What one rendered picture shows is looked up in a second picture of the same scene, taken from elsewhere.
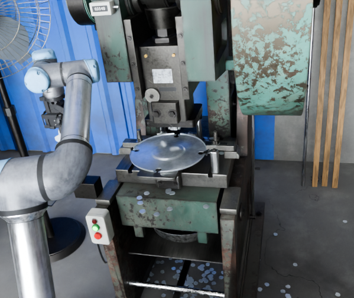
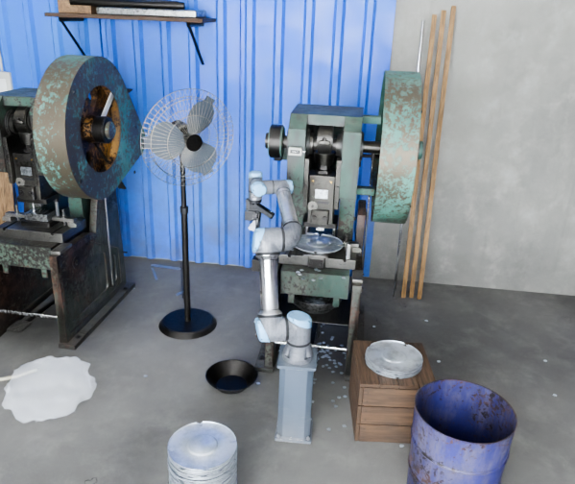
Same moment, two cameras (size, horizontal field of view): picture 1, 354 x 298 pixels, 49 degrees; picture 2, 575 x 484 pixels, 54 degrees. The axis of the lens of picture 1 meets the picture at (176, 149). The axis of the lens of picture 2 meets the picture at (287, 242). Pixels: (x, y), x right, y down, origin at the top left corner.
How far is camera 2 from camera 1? 1.90 m
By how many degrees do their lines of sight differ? 12
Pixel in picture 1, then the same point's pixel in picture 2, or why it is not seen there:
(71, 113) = (288, 208)
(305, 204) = (395, 308)
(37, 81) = (260, 189)
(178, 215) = (322, 285)
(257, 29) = (390, 176)
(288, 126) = (383, 248)
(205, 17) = (355, 163)
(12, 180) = (270, 236)
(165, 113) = (320, 218)
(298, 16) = (409, 172)
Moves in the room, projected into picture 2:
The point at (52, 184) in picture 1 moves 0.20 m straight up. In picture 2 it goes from (289, 241) to (291, 200)
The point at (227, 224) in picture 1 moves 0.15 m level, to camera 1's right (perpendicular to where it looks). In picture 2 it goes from (357, 289) to (383, 287)
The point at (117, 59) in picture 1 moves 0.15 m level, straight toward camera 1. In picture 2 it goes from (297, 181) to (305, 188)
